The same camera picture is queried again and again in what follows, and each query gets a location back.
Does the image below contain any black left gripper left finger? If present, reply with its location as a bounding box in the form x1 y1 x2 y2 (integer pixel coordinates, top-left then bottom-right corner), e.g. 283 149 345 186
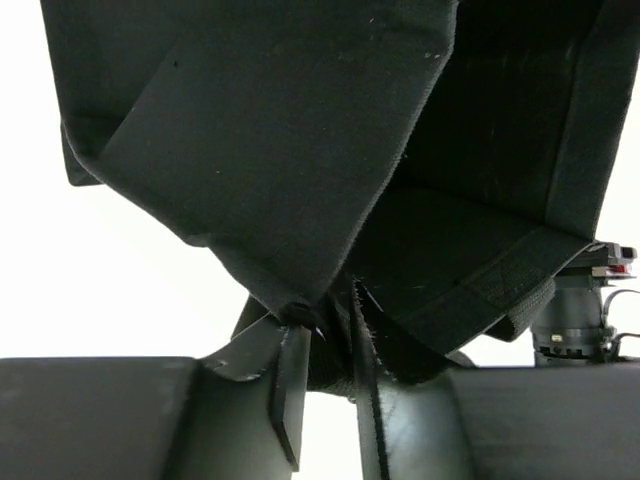
1 319 310 480

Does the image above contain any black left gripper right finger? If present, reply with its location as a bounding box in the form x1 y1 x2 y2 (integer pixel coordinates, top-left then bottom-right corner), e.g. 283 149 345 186
348 279 640 480

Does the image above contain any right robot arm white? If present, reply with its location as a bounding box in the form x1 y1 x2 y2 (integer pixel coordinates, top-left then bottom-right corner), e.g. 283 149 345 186
531 242 637 367

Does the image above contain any black canvas bag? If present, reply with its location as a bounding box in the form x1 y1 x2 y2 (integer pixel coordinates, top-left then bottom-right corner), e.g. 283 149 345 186
37 0 640 396

